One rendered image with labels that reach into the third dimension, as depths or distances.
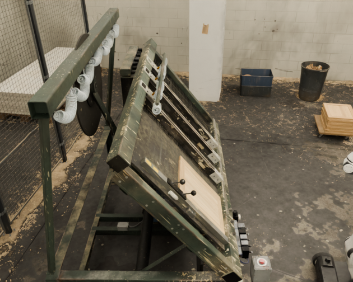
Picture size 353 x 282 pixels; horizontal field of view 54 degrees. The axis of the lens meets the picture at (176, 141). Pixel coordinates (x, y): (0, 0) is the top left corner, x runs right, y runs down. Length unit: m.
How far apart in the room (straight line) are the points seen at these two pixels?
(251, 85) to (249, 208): 3.22
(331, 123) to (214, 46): 2.34
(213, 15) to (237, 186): 2.99
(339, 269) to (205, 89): 4.09
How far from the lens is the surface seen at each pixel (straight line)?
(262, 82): 6.96
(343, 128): 5.87
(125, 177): 1.99
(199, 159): 3.07
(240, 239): 2.98
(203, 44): 6.36
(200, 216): 2.52
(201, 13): 6.24
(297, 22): 7.72
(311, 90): 7.02
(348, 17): 7.87
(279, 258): 3.91
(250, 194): 4.54
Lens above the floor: 2.95
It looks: 32 degrees down
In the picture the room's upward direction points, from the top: 1 degrees counter-clockwise
